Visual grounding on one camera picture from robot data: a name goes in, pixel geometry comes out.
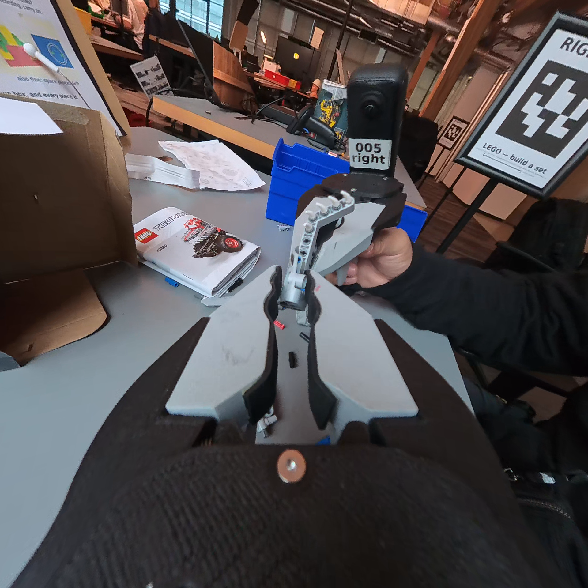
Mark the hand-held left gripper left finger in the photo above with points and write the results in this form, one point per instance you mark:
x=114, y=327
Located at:
x=220, y=363

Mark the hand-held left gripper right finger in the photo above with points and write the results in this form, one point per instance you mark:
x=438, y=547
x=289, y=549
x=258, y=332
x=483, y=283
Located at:
x=358, y=367

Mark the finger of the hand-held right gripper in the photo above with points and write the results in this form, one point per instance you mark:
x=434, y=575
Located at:
x=353, y=234

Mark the grey lego beam assembly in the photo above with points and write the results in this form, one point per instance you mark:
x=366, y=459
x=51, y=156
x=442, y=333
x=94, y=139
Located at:
x=305, y=239

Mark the person's right forearm black sleeve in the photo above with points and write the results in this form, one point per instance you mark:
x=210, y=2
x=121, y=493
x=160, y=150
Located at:
x=496, y=303

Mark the toy set box yellow vehicle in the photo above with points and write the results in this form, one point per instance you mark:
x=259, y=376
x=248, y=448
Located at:
x=331, y=108

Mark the flat grey lego panel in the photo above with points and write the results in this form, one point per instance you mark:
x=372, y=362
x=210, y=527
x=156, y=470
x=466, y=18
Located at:
x=213, y=302

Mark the scattered small lego pieces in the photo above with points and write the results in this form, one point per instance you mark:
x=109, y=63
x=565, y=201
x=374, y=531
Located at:
x=292, y=359

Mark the small pale grey lego pin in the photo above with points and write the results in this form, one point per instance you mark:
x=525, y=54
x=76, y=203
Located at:
x=266, y=420

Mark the lego instruction booklet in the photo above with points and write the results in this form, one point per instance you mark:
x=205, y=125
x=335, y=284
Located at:
x=193, y=252

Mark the person's right hand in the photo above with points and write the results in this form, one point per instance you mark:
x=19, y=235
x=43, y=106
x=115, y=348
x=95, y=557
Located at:
x=390, y=257

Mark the black barcode scanner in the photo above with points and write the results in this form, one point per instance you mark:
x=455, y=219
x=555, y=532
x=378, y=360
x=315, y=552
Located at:
x=312, y=126

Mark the blue plastic bin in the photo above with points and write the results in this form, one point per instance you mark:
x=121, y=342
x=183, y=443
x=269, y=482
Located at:
x=294, y=183

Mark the small framed tag sign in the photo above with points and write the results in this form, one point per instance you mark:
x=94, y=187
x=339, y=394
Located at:
x=454, y=132

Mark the black computer monitor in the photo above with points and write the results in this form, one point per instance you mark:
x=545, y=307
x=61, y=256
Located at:
x=298, y=57

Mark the white sticker sheets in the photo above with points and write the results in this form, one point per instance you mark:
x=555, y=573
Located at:
x=220, y=165

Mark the grey table with wooden edge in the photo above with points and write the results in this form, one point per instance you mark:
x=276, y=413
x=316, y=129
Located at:
x=216, y=117

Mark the black framed tag sign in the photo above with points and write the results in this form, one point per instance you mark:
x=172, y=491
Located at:
x=533, y=105

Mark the torn white paper bag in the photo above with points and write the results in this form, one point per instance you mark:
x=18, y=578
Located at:
x=156, y=170

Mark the printed tag sheet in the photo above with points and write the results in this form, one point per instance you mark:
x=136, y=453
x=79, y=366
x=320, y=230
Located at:
x=148, y=76

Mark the open cardboard box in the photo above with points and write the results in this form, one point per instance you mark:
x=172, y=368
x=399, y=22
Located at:
x=59, y=193

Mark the black bag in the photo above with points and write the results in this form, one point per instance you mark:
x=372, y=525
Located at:
x=556, y=528

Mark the white paper sheet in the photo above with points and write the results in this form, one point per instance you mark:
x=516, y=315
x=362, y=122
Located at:
x=25, y=117

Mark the white instruction poster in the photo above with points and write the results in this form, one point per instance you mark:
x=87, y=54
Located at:
x=50, y=46

